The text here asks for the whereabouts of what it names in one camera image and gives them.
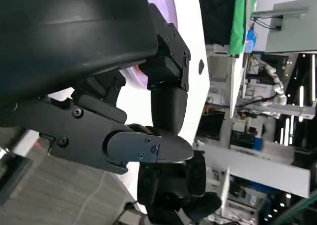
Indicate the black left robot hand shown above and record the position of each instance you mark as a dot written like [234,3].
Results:
[74,36]

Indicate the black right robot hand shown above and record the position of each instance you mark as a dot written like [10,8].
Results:
[173,185]

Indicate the black monitor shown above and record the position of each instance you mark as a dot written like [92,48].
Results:
[210,126]

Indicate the white beam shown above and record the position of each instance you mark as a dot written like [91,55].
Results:
[257,165]

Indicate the lilac plate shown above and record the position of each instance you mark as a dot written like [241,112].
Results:
[168,4]

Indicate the black table grommet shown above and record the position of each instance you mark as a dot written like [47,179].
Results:
[201,67]

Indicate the green cloth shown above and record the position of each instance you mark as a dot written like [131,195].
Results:
[241,21]

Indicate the grey desk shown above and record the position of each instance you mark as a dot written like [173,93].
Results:
[287,26]

